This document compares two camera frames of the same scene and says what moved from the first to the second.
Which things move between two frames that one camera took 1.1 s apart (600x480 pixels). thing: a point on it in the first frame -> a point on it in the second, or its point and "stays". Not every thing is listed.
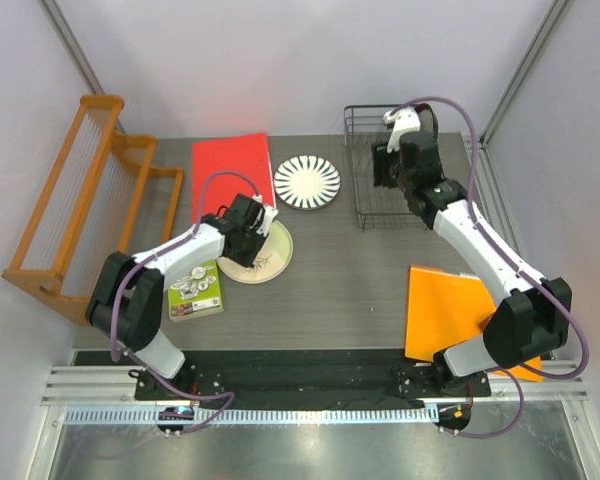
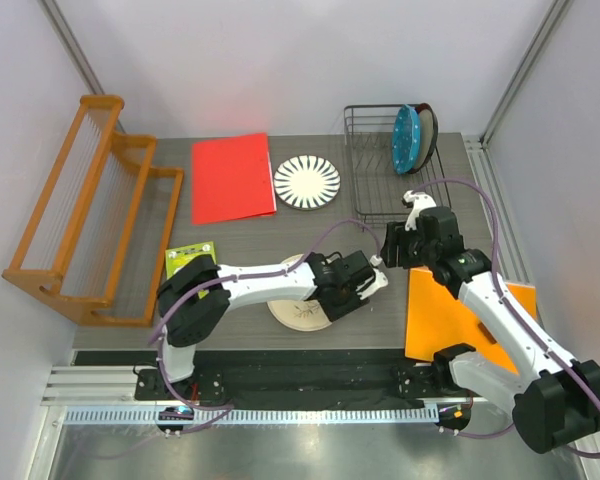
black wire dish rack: (376, 207) stays
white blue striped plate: (307, 182) stays
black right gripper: (383, 159) -> (396, 235)
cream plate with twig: (273, 256) -> (299, 315)
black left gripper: (249, 259) -> (336, 311)
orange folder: (445, 308) stays
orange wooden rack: (102, 198) stays
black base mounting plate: (307, 377) stays
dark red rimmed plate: (428, 123) stays
